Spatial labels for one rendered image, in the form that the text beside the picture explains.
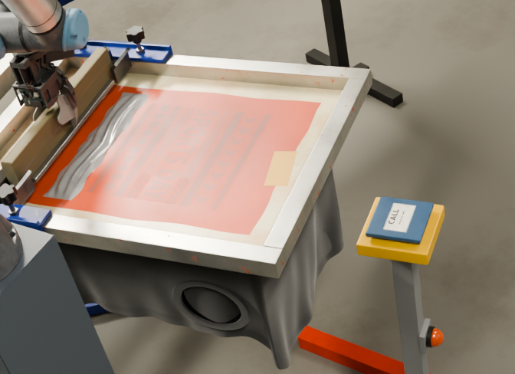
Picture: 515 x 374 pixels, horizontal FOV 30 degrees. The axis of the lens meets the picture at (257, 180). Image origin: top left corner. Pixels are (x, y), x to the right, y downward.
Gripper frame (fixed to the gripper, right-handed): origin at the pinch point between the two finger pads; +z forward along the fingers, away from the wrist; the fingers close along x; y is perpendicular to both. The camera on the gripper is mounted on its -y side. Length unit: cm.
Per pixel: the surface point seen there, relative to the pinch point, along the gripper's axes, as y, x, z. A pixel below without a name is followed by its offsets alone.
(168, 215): 18.4, 32.7, 5.5
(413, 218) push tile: 12, 79, 4
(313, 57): -163, -13, 97
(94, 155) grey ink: 4.7, 8.5, 5.0
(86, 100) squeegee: -7.2, 1.3, 0.2
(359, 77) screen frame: -26, 58, 2
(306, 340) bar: -26, 32, 96
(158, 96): -17.4, 12.9, 5.6
